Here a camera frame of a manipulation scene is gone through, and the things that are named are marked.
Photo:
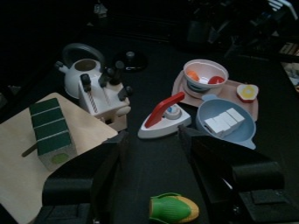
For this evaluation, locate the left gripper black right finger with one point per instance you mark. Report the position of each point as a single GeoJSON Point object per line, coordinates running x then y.
{"type": "Point", "coordinates": [234, 175]}

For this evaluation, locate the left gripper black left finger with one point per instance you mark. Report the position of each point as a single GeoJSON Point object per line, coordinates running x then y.
{"type": "Point", "coordinates": [90, 175]}

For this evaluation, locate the red toy apple half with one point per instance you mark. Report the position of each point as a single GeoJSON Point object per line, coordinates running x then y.
{"type": "Point", "coordinates": [247, 92]}

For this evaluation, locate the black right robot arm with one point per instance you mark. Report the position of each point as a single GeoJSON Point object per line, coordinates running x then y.
{"type": "Point", "coordinates": [234, 26]}

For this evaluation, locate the light blue plastic colander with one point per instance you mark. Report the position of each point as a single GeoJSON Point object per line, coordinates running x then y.
{"type": "Point", "coordinates": [240, 131]}

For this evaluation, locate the white toy food slice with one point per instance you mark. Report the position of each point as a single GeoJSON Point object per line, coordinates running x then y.
{"type": "Point", "coordinates": [227, 119]}
{"type": "Point", "coordinates": [235, 114]}
{"type": "Point", "coordinates": [212, 127]}
{"type": "Point", "coordinates": [220, 124]}

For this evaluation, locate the green striped wooden block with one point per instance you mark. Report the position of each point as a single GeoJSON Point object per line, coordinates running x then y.
{"type": "Point", "coordinates": [51, 128]}

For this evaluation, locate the green yellow toy corn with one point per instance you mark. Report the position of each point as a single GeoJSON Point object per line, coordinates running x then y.
{"type": "Point", "coordinates": [171, 208]}

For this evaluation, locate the light wooden cutting board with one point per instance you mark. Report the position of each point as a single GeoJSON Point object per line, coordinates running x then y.
{"type": "Point", "coordinates": [19, 140]}

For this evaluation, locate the pink plastic tray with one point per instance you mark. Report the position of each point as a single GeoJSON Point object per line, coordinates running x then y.
{"type": "Point", "coordinates": [230, 89]}

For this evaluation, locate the red toy food piece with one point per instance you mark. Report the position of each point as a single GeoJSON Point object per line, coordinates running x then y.
{"type": "Point", "coordinates": [216, 80]}

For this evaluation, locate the orange toy food piece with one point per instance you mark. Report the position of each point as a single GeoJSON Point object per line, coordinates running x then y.
{"type": "Point", "coordinates": [192, 76]}

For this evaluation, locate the white plastic bowl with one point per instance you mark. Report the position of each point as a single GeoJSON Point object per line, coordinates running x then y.
{"type": "Point", "coordinates": [208, 67]}

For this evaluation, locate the black round kettle lid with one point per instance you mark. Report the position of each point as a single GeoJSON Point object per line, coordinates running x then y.
{"type": "Point", "coordinates": [130, 62]}

